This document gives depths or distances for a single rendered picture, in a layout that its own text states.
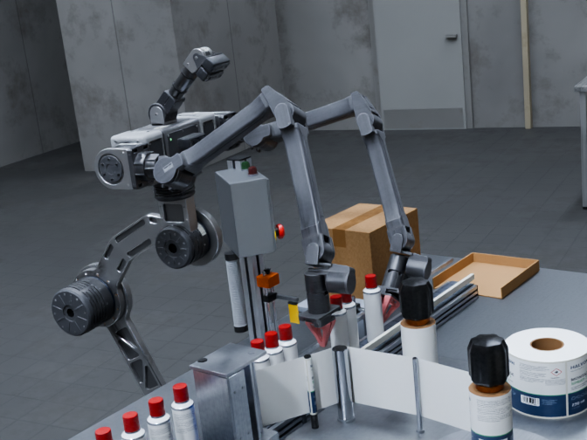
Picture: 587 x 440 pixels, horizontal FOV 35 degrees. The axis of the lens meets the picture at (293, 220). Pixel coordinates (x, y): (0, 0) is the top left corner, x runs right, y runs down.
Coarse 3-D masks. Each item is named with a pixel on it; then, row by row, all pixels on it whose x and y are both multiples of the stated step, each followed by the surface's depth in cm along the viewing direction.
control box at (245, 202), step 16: (224, 176) 228; (240, 176) 226; (256, 176) 225; (224, 192) 227; (240, 192) 222; (256, 192) 223; (224, 208) 231; (240, 208) 222; (256, 208) 224; (272, 208) 226; (224, 224) 235; (240, 224) 223; (256, 224) 225; (272, 224) 226; (224, 240) 239; (240, 240) 224; (256, 240) 226; (272, 240) 227; (240, 256) 225
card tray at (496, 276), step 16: (480, 256) 339; (496, 256) 335; (448, 272) 328; (464, 272) 332; (480, 272) 330; (496, 272) 328; (512, 272) 326; (528, 272) 320; (480, 288) 315; (496, 288) 313; (512, 288) 310
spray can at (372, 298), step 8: (368, 280) 263; (368, 288) 264; (376, 288) 264; (368, 296) 263; (376, 296) 263; (368, 304) 264; (376, 304) 264; (368, 312) 265; (376, 312) 264; (368, 320) 266; (376, 320) 265; (368, 328) 267; (376, 328) 266; (368, 336) 268; (376, 336) 266
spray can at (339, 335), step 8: (336, 296) 251; (336, 304) 250; (336, 312) 250; (344, 312) 250; (336, 320) 250; (344, 320) 251; (336, 328) 251; (344, 328) 251; (336, 336) 251; (344, 336) 251; (336, 344) 252; (344, 344) 252
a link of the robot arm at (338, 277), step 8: (312, 248) 231; (312, 256) 231; (312, 264) 230; (320, 264) 231; (328, 264) 230; (328, 272) 230; (336, 272) 229; (344, 272) 228; (352, 272) 229; (328, 280) 229; (336, 280) 228; (344, 280) 227; (352, 280) 229; (328, 288) 229; (336, 288) 228; (344, 288) 227; (352, 288) 230
